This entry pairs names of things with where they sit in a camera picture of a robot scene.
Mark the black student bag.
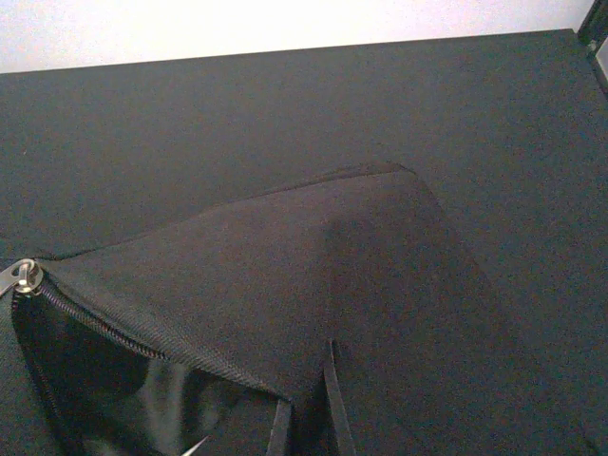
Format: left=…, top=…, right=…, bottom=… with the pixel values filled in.
left=1, top=163, right=602, bottom=455

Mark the right black frame post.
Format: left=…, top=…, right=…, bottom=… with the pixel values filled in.
left=577, top=0, right=608, bottom=95

